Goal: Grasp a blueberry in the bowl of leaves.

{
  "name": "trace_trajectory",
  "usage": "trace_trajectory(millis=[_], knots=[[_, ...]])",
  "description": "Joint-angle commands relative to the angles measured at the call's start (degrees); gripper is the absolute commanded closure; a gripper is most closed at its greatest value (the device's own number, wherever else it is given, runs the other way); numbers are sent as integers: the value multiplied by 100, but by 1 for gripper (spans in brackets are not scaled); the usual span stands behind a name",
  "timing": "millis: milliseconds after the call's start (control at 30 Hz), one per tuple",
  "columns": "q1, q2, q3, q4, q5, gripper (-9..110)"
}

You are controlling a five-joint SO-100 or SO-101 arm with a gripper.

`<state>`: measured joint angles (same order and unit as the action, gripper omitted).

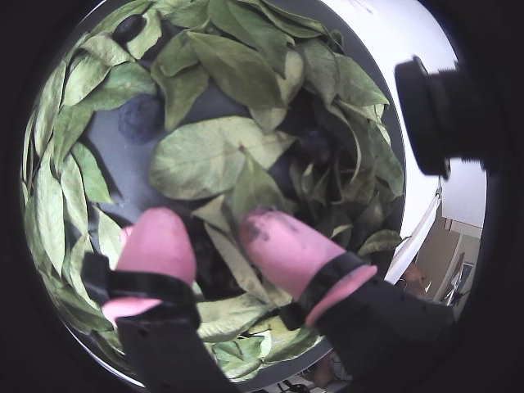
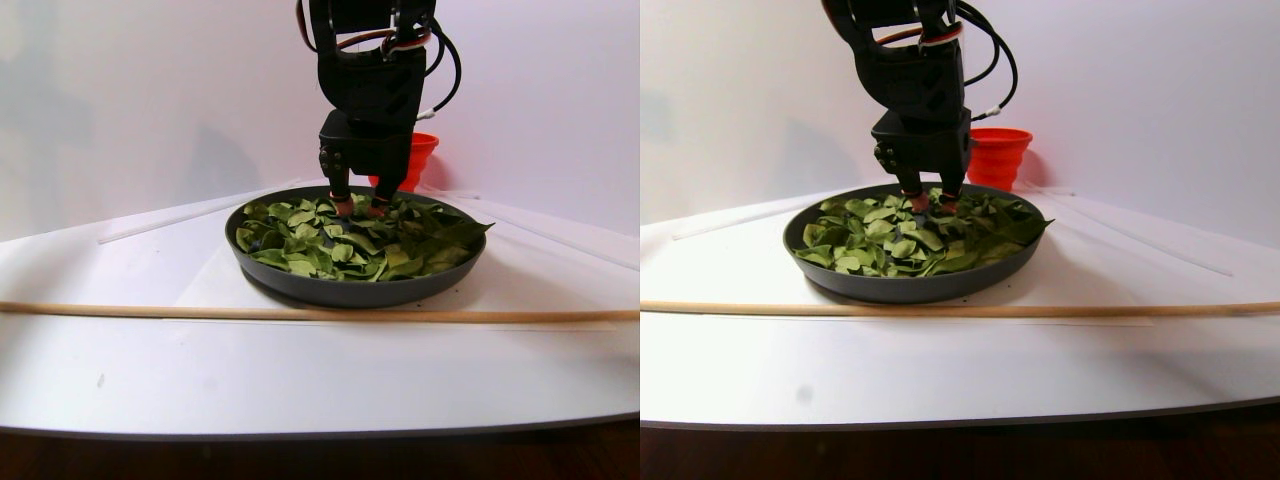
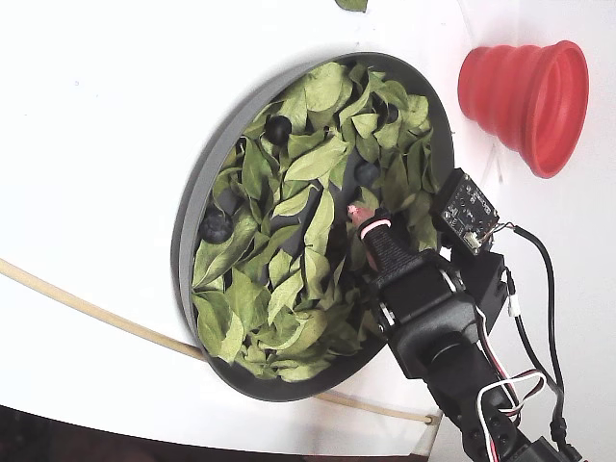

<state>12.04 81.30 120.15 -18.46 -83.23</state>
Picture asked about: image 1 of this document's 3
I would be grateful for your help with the pink-tipped black gripper finger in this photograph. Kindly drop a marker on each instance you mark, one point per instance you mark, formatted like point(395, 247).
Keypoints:
point(157, 245)
point(294, 254)

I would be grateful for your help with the grey round bowl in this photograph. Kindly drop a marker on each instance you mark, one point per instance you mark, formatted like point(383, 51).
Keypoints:
point(123, 168)

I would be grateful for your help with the dusty blue blueberry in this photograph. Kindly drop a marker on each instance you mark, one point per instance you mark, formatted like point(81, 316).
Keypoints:
point(137, 120)

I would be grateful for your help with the shiny dark blueberry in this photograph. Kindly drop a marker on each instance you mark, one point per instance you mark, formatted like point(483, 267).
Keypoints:
point(127, 28)

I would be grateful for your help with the large dried green leaf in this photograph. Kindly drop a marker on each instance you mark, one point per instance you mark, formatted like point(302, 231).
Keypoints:
point(204, 157)

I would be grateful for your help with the long dried green leaf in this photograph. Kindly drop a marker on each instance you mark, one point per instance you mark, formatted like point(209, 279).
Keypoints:
point(237, 69)

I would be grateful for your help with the black round knob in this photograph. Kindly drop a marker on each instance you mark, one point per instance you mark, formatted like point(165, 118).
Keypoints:
point(434, 114)

